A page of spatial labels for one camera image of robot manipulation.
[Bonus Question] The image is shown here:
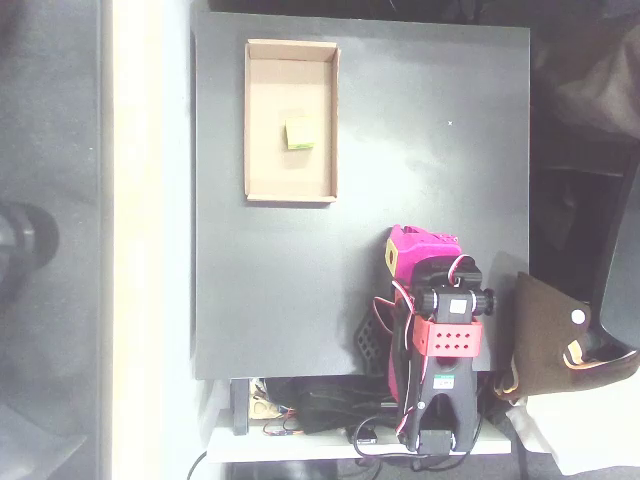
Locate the white shelf board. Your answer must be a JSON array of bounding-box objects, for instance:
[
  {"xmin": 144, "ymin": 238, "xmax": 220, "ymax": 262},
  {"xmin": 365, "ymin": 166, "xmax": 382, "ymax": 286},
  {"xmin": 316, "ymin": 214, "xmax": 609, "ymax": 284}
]
[{"xmin": 206, "ymin": 408, "xmax": 512, "ymax": 464}]

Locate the green cube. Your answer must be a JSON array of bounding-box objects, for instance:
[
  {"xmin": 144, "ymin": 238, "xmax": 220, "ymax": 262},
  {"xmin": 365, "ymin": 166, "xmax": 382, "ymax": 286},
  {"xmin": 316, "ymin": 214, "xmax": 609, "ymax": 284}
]
[{"xmin": 284, "ymin": 116, "xmax": 316, "ymax": 151}]

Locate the small wooden circuit board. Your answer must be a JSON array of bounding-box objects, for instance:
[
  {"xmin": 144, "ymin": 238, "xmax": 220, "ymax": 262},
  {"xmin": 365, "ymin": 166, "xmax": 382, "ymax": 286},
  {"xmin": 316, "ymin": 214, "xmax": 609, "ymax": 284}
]
[{"xmin": 249, "ymin": 380, "xmax": 296, "ymax": 422}]

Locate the black power adapter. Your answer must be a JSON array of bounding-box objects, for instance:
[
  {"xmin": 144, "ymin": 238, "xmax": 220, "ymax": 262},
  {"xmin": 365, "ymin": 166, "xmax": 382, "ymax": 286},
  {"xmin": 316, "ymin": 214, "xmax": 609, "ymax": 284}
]
[{"xmin": 296, "ymin": 388, "xmax": 362, "ymax": 436}]

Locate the shallow cardboard box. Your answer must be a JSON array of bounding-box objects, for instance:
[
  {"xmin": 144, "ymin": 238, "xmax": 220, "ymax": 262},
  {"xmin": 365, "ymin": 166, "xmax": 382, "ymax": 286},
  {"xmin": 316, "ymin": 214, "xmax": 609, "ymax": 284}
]
[{"xmin": 243, "ymin": 38, "xmax": 342, "ymax": 204}]

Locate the black round stand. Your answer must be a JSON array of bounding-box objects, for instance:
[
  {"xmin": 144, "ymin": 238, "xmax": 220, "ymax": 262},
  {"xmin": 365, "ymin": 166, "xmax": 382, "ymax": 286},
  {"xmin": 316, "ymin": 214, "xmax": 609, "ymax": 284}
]
[{"xmin": 0, "ymin": 201, "xmax": 61, "ymax": 301}]

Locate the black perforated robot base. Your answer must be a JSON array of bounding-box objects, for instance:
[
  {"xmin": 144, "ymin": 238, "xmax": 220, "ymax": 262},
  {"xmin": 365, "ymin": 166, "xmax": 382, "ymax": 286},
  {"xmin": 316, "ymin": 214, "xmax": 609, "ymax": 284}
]
[{"xmin": 352, "ymin": 304, "xmax": 396, "ymax": 377}]

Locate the white cloth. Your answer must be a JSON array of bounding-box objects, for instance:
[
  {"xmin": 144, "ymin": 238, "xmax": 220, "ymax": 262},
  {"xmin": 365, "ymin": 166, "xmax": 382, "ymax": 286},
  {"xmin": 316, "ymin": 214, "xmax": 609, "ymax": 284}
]
[{"xmin": 508, "ymin": 394, "xmax": 640, "ymax": 477}]

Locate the black floor cable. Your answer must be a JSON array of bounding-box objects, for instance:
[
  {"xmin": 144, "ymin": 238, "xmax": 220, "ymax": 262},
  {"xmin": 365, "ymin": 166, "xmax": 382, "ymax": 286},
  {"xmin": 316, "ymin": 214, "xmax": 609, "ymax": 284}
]
[{"xmin": 186, "ymin": 449, "xmax": 209, "ymax": 480}]

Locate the small black plug box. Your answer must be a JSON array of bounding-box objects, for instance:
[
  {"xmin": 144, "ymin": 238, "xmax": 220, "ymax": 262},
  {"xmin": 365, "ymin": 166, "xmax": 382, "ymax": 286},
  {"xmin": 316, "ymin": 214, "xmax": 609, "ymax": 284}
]
[{"xmin": 346, "ymin": 424, "xmax": 380, "ymax": 446}]

